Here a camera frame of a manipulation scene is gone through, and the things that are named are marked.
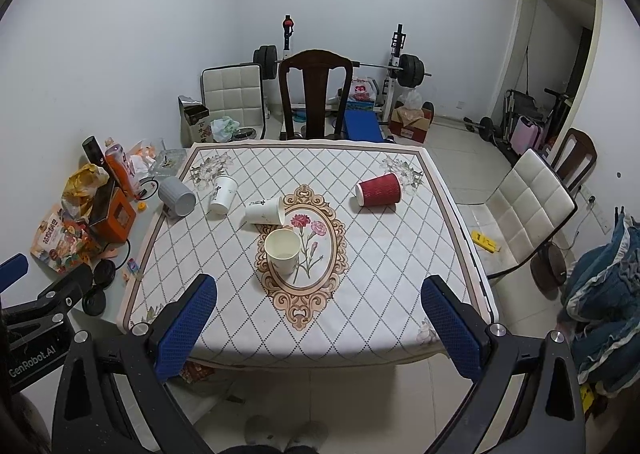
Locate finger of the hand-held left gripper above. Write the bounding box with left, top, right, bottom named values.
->
left=0, top=264, right=96, bottom=322
left=0, top=253, right=30, bottom=294

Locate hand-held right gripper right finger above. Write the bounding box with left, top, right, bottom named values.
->
left=421, top=275, right=588, bottom=454

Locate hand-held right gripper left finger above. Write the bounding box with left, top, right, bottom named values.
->
left=52, top=274, right=218, bottom=454

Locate cream paper cup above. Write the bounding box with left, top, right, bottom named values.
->
left=264, top=229, right=301, bottom=276

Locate white printed paper cup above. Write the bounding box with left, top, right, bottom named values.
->
left=244, top=196, right=286, bottom=226
left=208, top=175, right=239, bottom=215

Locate red ribbed paper cup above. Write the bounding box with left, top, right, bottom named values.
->
left=355, top=172, right=404, bottom=207

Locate black round lid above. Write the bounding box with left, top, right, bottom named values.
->
left=92, top=260, right=118, bottom=291
left=82, top=290, right=108, bottom=317

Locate colourful snack packet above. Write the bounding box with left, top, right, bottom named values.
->
left=30, top=204, right=103, bottom=276

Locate orange box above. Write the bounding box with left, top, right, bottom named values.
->
left=90, top=187, right=139, bottom=242

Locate diamond pattern floral tablecloth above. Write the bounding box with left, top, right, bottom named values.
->
left=116, top=141, right=501, bottom=368

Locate yellow tool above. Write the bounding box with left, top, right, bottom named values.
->
left=470, top=230, right=501, bottom=254

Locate yellow plastic bag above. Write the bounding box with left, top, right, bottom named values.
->
left=61, top=163, right=111, bottom=222

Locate grey slipper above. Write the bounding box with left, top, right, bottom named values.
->
left=287, top=420, right=331, bottom=450
left=243, top=415, right=281, bottom=447

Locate grey ribbed mug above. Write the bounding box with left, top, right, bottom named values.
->
left=158, top=177, right=197, bottom=219

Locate black cylinder bottle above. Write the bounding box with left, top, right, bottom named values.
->
left=82, top=135, right=106, bottom=169

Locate white quilted leather chair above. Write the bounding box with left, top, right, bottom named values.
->
left=200, top=63, right=269, bottom=140
left=455, top=149, right=579, bottom=291

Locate pile of blue clothes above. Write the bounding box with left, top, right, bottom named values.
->
left=559, top=207, right=640, bottom=399

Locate crumpled white wrapper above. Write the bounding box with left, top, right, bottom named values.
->
left=125, top=138, right=166, bottom=175

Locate glass ashtray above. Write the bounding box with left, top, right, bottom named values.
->
left=152, top=148, right=188, bottom=178

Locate open printed cardboard box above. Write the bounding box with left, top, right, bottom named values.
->
left=178, top=95, right=211, bottom=148

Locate black dumbbell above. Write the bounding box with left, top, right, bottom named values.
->
left=462, top=116, right=502, bottom=141

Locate green and white plastic bag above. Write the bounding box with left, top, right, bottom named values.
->
left=210, top=116, right=241, bottom=143

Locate pink suitcase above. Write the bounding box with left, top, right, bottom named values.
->
left=515, top=115, right=545, bottom=156

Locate red cardboard box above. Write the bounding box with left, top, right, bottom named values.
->
left=389, top=103, right=435, bottom=144

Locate dark wooden chair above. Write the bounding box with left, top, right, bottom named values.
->
left=278, top=49, right=354, bottom=141
left=547, top=128, right=598, bottom=193

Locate blue weight bench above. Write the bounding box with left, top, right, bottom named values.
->
left=342, top=110, right=386, bottom=141

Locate folded grey stroller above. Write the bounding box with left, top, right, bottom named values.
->
left=501, top=88, right=547, bottom=155

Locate black kick scooter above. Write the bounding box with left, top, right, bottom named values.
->
left=542, top=88, right=573, bottom=145

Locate red and white plastic bag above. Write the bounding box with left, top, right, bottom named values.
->
left=348, top=77, right=379, bottom=105

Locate black barbell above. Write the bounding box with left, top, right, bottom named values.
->
left=252, top=45, right=426, bottom=88

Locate white barbell rack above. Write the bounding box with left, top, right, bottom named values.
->
left=280, top=13, right=407, bottom=122

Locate black cable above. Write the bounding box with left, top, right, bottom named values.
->
left=102, top=237, right=133, bottom=280

